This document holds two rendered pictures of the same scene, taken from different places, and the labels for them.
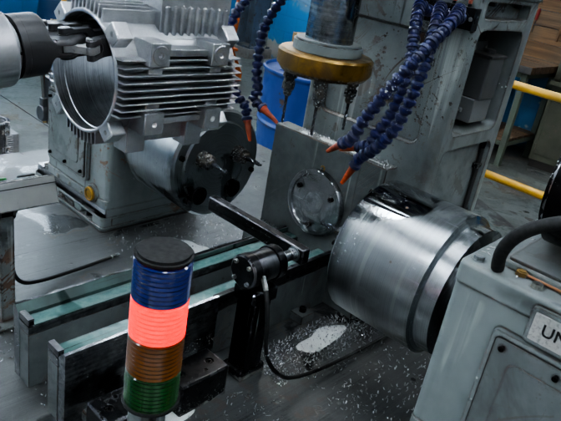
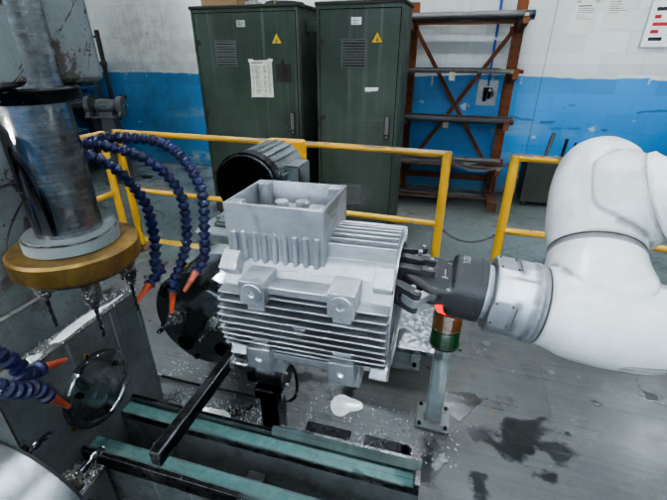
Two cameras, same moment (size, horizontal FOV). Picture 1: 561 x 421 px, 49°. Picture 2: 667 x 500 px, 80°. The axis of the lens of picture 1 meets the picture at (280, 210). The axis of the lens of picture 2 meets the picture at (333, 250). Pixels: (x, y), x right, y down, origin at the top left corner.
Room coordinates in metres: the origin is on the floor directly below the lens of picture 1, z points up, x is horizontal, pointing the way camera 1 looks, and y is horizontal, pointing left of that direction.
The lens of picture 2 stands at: (1.03, 0.64, 1.59)
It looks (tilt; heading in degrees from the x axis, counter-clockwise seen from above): 26 degrees down; 246
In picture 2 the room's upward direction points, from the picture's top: straight up
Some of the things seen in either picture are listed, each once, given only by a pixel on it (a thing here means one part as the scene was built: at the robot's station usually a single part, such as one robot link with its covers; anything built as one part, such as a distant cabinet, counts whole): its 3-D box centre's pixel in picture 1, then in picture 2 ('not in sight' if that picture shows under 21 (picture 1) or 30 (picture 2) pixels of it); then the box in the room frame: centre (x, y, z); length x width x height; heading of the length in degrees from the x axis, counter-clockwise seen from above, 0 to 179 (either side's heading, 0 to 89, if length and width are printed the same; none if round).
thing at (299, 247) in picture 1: (255, 228); (200, 399); (1.04, 0.04, 1.01); 0.26 x 0.04 x 0.03; 50
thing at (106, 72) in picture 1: (145, 69); (322, 291); (0.87, 0.22, 1.31); 0.20 x 0.19 x 0.19; 141
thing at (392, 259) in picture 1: (427, 273); (227, 294); (0.93, -0.26, 1.04); 0.41 x 0.25 x 0.25; 50
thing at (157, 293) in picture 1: (162, 276); not in sight; (0.54, 0.11, 1.19); 0.06 x 0.06 x 0.04
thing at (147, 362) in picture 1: (155, 347); (448, 316); (0.54, 0.11, 1.10); 0.06 x 0.06 x 0.04
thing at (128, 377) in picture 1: (152, 381); (445, 334); (0.54, 0.11, 1.05); 0.06 x 0.06 x 0.04
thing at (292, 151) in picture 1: (328, 215); (79, 397); (1.26, -0.11, 0.97); 0.30 x 0.11 x 0.34; 50
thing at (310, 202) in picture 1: (313, 202); (100, 388); (1.21, -0.07, 1.02); 0.15 x 0.02 x 0.15; 50
